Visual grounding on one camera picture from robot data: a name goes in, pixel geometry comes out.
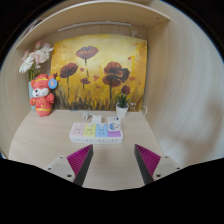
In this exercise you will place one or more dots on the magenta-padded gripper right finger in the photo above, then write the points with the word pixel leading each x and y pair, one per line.
pixel 148 161

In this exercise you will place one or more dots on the yellow poppy flower painting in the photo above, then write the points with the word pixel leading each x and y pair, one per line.
pixel 96 70

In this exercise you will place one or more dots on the white and pink flower bouquet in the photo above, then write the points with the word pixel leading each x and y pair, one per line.
pixel 35 58

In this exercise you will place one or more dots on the white pastel-socket power strip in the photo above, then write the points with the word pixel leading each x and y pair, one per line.
pixel 87 137

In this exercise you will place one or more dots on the small succulent in white pot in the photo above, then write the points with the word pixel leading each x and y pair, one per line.
pixel 122 109

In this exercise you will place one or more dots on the light blue vase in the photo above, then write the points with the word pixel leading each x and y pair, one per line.
pixel 31 95

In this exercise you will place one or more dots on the wall socket plate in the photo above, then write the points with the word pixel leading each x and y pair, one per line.
pixel 133 107

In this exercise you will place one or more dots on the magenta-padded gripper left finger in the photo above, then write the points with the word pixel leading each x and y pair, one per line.
pixel 78 163

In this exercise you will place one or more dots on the red plush doll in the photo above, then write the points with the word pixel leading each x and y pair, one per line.
pixel 42 96

